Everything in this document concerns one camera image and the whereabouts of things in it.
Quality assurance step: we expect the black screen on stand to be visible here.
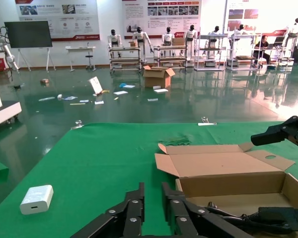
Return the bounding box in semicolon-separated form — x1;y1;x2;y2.
4;20;57;72

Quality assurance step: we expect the white wheeled cabinet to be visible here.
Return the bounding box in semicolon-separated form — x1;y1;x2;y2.
0;66;22;134

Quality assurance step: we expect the black stool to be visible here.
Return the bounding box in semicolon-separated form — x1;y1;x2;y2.
85;55;96;71

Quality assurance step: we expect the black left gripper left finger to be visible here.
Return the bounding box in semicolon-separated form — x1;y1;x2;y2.
71;182;145;238

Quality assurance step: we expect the open brown cardboard box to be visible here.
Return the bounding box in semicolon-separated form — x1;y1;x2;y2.
154;142;298;238

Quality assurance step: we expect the silver binder clamp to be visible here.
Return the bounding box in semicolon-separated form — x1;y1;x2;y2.
197;117;217;126
71;119;85;130

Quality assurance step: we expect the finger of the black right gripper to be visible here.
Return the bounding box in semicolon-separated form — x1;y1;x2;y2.
259;207;298;231
250;116;298;152

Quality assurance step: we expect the white narrow table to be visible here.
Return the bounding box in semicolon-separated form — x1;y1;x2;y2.
66;46;96;72

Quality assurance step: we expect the black power cable bundle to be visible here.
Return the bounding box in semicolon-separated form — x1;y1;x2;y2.
207;202;296;234

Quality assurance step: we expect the seated person in black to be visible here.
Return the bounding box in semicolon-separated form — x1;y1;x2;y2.
253;34;271;65

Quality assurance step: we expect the white wall info poster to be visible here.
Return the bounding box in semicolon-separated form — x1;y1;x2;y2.
225;0;261;33
14;0;100;42
121;0;202;39

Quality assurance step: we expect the clear plastic scrap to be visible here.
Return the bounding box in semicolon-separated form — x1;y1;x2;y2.
160;135;191;146

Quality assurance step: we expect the white charger block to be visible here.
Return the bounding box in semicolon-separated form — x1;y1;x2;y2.
19;184;54;216

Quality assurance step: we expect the metal pipe rack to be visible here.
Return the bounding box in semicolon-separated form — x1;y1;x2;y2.
225;33;261;71
153;45;188;70
193;34;226;72
108;46;142;74

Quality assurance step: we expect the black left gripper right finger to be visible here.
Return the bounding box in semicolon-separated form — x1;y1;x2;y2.
161;182;254;238

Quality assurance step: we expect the metal frame desk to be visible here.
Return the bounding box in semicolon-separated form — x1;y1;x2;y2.
250;46;296;67

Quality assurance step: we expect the green table cloth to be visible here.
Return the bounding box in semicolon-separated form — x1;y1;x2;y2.
0;121;298;238

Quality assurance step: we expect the white sign card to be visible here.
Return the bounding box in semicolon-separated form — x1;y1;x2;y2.
88;76;104;96

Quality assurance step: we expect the white humanoid robot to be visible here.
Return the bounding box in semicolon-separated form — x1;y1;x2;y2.
183;24;199;67
205;25;222;50
161;26;176;57
107;29;123;59
132;26;154;62
230;24;249;48
285;17;298;48

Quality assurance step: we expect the large open cardboard box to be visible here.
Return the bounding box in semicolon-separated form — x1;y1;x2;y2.
142;65;176;89

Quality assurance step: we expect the white foam block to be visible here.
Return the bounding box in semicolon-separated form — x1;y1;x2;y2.
152;85;169;94

